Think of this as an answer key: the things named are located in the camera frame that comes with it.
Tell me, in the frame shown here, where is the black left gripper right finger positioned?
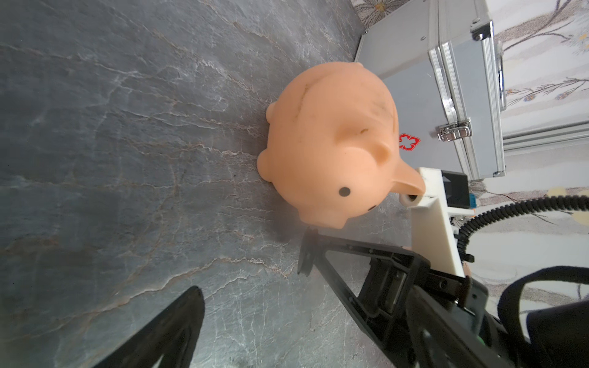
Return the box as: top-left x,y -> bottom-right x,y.
406,286 -> 509,367

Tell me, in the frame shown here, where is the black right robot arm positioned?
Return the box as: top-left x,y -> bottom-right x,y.
298,196 -> 588,367

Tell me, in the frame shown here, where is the silver aluminium first aid case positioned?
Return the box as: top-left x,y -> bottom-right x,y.
355,1 -> 506,180

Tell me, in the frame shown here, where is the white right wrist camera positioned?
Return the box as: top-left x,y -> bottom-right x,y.
400,167 -> 475,278

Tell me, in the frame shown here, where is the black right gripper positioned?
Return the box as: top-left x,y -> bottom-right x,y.
298,228 -> 506,367

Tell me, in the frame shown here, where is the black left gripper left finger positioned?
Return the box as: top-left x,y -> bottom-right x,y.
97,286 -> 205,367

